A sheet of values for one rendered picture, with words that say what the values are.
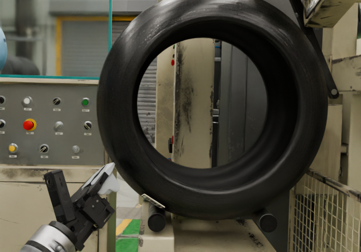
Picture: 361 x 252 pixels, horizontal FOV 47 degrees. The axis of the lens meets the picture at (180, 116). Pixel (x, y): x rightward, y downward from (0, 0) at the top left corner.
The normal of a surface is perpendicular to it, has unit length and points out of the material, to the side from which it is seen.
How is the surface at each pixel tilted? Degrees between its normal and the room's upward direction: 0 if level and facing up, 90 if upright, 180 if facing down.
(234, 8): 79
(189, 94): 90
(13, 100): 90
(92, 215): 70
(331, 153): 90
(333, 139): 90
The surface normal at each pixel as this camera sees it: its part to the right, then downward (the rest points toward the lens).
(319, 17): 0.00, 0.97
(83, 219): 0.63, -0.29
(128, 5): -0.12, 0.05
